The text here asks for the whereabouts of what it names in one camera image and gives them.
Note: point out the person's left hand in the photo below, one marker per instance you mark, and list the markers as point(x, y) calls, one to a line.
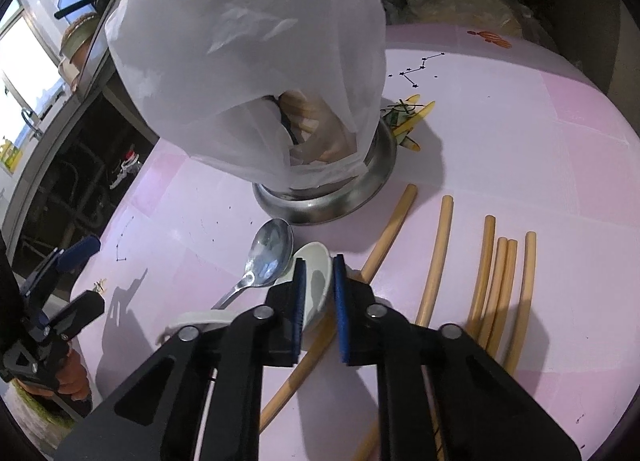
point(73, 378)

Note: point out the ceramic pots stack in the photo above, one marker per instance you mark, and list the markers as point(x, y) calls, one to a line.
point(75, 45)

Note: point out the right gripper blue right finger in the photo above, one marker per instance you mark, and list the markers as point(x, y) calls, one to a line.
point(341, 284)

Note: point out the steel spoon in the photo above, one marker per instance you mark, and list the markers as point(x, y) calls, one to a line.
point(270, 254)

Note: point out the white plastic bag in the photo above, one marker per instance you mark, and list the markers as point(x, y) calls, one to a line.
point(205, 74)

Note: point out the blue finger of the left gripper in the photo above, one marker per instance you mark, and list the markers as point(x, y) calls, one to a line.
point(78, 254)
point(76, 315)

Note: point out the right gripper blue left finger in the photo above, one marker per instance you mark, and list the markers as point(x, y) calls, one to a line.
point(299, 289)

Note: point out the cooking oil bottle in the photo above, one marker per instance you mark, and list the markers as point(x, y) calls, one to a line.
point(129, 165)

